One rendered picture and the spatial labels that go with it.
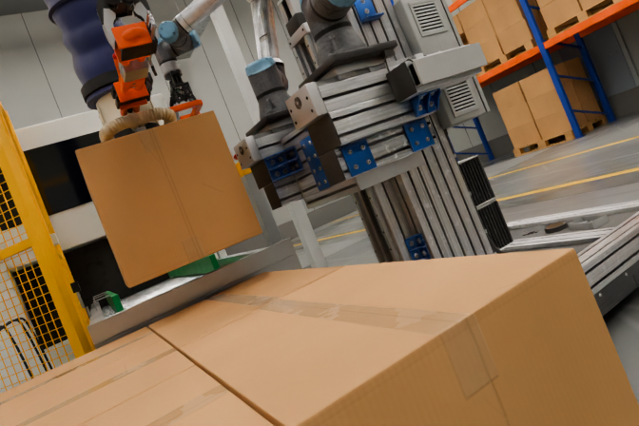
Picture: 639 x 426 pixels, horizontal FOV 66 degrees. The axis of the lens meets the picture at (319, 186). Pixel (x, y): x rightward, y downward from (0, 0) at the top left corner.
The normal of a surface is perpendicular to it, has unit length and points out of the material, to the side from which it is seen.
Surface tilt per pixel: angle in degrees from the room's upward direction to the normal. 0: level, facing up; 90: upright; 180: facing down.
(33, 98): 90
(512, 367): 90
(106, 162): 90
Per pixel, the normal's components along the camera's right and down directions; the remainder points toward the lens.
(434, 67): 0.44, -0.19
